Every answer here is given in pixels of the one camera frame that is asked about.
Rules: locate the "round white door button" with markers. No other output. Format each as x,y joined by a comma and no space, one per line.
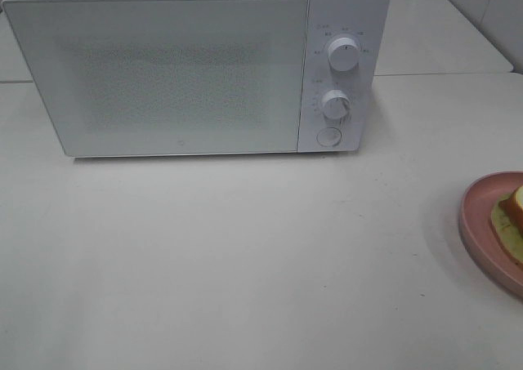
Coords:
329,137

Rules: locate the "white microwave door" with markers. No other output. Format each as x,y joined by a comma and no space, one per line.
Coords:
166,77

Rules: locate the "pink round plate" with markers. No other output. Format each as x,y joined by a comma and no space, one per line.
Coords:
479,235

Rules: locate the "sandwich with white bread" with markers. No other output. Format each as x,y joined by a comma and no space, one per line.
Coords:
506,218

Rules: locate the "lower white microwave knob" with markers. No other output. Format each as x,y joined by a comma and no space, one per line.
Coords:
335,105

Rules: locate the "white microwave knob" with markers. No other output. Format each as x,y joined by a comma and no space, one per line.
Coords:
335,105
343,53

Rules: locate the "white microwave oven body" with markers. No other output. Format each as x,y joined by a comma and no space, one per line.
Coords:
326,19

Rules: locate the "upper white microwave knob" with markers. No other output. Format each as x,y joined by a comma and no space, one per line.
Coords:
343,53

